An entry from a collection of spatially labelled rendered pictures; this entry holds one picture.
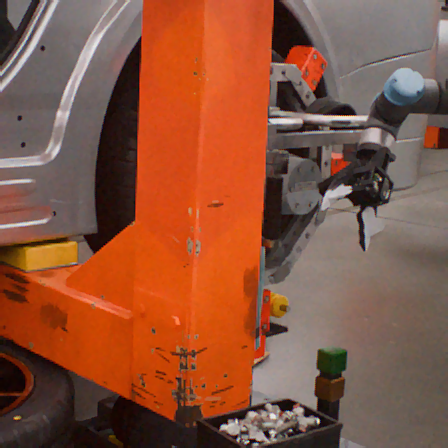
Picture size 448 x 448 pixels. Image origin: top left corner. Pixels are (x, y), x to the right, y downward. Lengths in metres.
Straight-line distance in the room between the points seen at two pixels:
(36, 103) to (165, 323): 0.59
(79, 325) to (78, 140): 0.41
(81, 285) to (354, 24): 1.17
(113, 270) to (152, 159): 0.26
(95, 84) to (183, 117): 0.51
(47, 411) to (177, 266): 0.38
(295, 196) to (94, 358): 0.62
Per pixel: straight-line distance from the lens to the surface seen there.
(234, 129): 1.56
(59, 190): 2.00
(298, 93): 2.32
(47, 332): 1.93
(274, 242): 1.98
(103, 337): 1.78
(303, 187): 2.14
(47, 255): 2.01
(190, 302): 1.57
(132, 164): 2.09
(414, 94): 1.97
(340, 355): 1.64
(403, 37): 2.82
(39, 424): 1.72
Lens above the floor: 1.19
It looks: 11 degrees down
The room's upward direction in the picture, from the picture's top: 3 degrees clockwise
